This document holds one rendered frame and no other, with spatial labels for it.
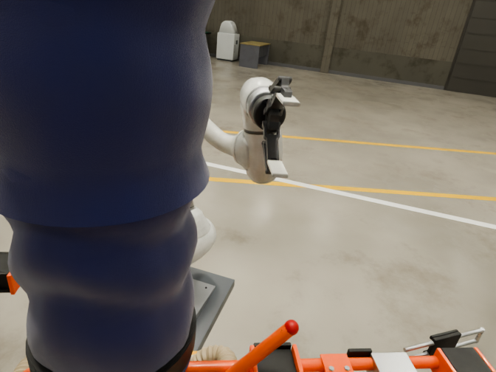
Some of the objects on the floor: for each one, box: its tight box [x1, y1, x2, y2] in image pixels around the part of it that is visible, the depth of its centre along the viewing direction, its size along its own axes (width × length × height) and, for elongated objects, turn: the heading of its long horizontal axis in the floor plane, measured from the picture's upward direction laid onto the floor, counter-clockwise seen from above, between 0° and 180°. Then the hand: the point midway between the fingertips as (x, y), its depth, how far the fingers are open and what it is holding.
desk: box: [239, 41, 271, 69], centre depth 1277 cm, size 73×142×76 cm, turn 151°
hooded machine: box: [216, 21, 240, 62], centre depth 1327 cm, size 69×59×136 cm
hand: (284, 139), depth 65 cm, fingers open, 13 cm apart
